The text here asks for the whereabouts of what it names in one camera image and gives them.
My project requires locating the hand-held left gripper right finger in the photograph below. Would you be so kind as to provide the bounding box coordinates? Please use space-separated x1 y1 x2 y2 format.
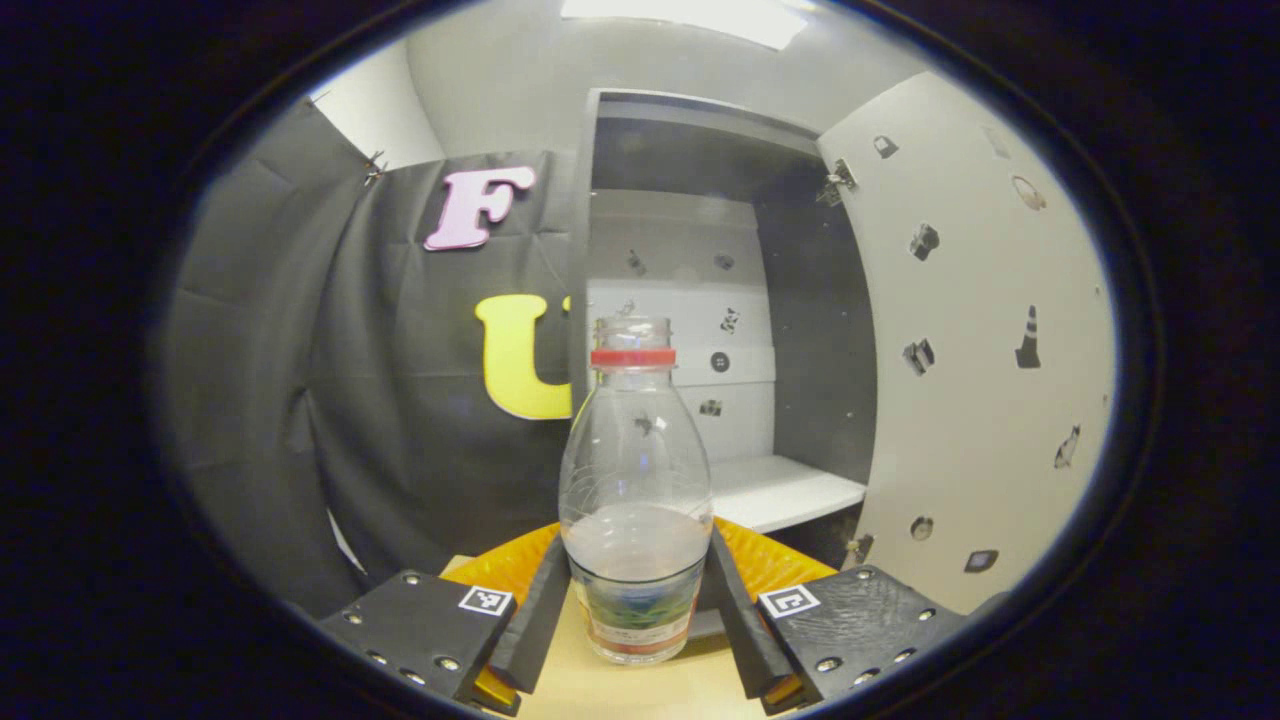
708 517 969 715

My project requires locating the grey cabinet door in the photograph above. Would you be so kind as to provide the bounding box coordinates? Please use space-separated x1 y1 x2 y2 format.
818 70 1119 616

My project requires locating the large ceiling light panel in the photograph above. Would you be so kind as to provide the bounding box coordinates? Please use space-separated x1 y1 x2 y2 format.
560 0 811 51

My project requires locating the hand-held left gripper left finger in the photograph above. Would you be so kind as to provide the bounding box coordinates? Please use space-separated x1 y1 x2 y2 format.
320 522 573 717

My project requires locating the clear plastic bottle red cap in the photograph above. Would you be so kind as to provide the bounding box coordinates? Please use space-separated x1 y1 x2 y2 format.
558 317 714 666

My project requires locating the dark grey cabinet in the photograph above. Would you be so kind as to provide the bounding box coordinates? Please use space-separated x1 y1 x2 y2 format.
568 88 879 573

